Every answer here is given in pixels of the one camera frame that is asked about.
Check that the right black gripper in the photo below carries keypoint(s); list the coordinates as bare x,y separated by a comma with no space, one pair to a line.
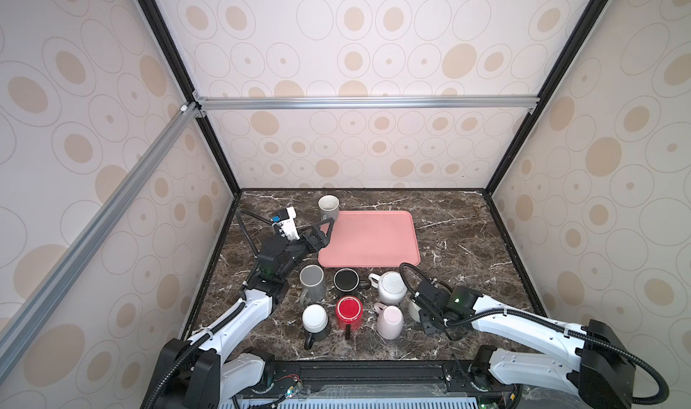
425,328

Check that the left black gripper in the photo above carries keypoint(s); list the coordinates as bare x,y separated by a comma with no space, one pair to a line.
316,228

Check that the light grey mug white inside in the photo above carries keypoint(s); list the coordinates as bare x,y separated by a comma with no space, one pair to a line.
329,207

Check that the pink rectangular tray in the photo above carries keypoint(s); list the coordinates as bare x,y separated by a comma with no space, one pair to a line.
371,239

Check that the white teapot-like mug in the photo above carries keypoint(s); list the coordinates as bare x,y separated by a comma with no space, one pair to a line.
390,286

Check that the white mug red inside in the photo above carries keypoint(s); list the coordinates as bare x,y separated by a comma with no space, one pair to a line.
414,310

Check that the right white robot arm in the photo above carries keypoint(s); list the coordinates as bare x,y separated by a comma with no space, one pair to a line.
586,361

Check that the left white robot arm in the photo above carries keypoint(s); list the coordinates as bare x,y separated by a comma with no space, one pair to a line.
216,344

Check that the dark grey upside-down mug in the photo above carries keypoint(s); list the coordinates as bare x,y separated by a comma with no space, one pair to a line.
314,289

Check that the pink upside-down mug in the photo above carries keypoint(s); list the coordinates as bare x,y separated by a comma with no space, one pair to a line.
390,321

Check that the black upside-down mug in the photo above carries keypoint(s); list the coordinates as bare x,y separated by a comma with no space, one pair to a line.
347,282

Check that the red upside-down mug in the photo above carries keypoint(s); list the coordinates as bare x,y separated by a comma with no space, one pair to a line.
349,314

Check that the black mug white base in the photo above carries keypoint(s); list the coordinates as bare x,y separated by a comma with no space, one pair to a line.
315,321

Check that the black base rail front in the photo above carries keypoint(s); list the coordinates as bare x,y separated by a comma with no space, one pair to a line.
450,376

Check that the silver rail back wall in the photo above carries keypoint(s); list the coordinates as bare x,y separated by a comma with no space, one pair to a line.
208,104

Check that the silver rail wall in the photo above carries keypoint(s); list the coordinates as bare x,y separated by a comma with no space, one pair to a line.
40,306
208,104

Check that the black frame post left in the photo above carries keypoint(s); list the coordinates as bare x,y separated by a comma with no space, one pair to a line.
176,64

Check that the black frame post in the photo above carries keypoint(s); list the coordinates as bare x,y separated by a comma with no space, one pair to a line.
583,29
176,64

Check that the silver rail left wall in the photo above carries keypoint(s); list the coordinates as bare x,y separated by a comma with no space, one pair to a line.
40,306

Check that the black frame post right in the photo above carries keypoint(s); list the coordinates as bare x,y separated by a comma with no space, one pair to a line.
583,29

